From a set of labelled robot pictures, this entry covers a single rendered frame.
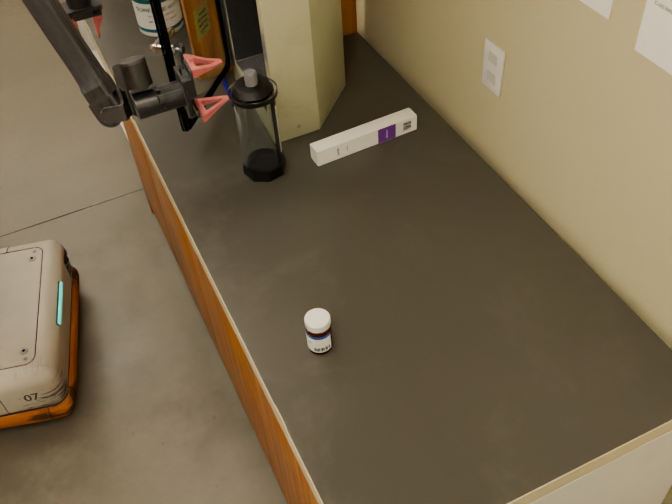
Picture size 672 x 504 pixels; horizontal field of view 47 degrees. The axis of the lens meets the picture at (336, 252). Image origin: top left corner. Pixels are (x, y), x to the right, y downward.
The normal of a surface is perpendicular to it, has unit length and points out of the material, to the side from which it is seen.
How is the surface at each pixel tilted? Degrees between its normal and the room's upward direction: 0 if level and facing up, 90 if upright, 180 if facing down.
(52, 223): 0
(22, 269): 0
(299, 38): 90
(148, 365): 0
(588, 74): 90
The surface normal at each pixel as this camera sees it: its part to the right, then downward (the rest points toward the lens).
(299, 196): -0.06, -0.69
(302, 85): 0.43, 0.64
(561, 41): -0.90, 0.35
